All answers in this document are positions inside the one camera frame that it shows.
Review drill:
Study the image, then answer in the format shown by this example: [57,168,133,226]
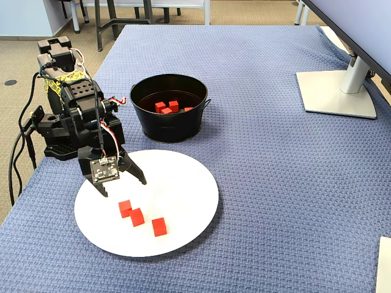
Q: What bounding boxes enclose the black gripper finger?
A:
[118,150,148,186]
[84,176,110,199]

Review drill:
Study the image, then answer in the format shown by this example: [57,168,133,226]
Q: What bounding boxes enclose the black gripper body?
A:
[77,145,128,184]

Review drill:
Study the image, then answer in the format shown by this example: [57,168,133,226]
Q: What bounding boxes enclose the white round plate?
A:
[73,148,220,258]

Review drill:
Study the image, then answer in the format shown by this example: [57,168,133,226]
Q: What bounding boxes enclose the black metal bucket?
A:
[130,73,212,143]

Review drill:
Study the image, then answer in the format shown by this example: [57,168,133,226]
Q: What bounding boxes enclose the blue woven table cloth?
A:
[0,23,391,293]

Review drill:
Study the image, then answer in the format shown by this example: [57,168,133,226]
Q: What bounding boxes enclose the silver monitor stand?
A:
[295,50,379,120]

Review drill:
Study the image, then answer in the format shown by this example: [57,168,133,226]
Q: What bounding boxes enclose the grey metal chair leg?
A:
[293,0,307,26]

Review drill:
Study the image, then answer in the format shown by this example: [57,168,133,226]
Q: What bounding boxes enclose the white flat board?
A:
[376,236,391,293]

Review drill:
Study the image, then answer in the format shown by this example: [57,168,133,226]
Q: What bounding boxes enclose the flat computer monitor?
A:
[302,0,391,86]

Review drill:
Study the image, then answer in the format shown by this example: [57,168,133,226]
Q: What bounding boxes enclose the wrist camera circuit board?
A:
[90,155,120,186]

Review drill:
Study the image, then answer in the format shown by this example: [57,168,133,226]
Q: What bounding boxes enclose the black camera cable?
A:
[9,68,104,207]

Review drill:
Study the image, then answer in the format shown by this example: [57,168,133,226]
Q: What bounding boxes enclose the black base cable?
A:
[8,120,31,207]
[24,134,37,170]

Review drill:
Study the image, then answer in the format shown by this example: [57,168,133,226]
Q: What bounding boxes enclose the dark metal stool frame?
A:
[93,0,155,52]

